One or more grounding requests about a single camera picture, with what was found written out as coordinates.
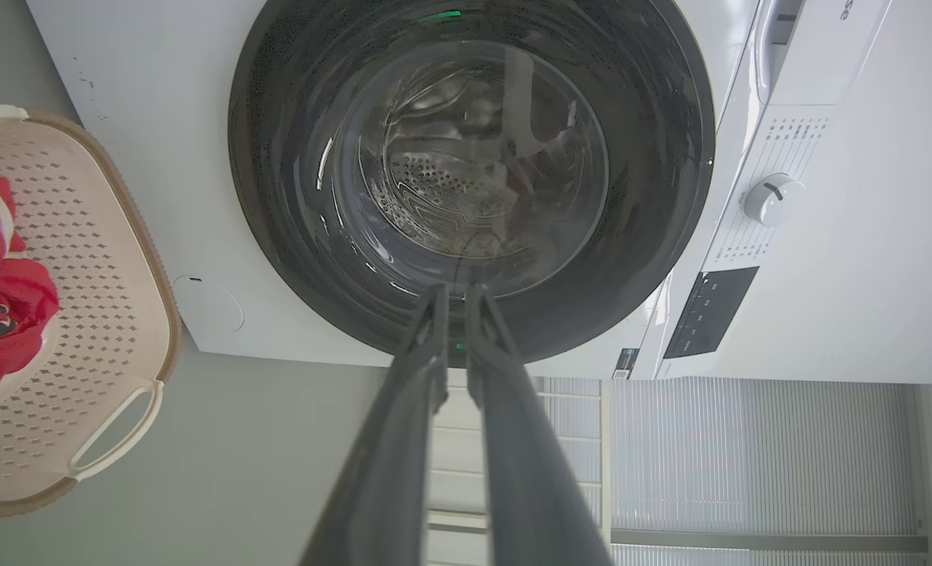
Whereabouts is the black washer display panel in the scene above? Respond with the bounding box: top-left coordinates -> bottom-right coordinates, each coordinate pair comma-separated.
662,266 -> 760,360

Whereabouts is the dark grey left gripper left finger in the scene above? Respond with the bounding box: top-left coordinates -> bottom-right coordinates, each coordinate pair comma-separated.
299,284 -> 450,566

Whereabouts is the white front-load washing machine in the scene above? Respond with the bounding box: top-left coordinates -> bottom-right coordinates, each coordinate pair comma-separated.
26,0 -> 932,386

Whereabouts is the beige perforated laundry basket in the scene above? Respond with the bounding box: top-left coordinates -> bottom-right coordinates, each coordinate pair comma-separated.
0,105 -> 182,517

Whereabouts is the white program selector knob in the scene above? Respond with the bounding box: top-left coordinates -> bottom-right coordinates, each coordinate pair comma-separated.
743,174 -> 805,227

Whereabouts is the white detergent drawer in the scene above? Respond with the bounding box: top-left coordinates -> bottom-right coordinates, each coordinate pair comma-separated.
755,0 -> 893,108

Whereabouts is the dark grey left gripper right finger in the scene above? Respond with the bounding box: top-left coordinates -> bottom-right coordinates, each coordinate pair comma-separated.
465,284 -> 613,566

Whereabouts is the round dark glass washer door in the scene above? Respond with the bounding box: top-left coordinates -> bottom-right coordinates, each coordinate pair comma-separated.
228,0 -> 716,367

